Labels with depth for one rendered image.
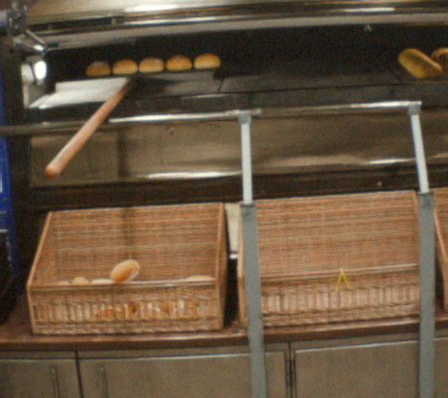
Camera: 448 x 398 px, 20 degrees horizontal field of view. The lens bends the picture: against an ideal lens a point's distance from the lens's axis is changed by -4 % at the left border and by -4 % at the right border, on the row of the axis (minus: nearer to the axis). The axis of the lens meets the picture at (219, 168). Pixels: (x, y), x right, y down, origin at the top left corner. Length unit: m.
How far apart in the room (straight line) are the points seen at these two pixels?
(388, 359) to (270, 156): 0.80
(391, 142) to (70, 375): 1.24
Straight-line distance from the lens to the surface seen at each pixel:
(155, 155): 4.00
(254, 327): 3.48
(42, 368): 3.65
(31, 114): 4.04
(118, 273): 3.94
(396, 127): 4.00
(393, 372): 3.60
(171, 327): 3.60
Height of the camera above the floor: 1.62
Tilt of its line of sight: 10 degrees down
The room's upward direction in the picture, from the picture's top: 4 degrees counter-clockwise
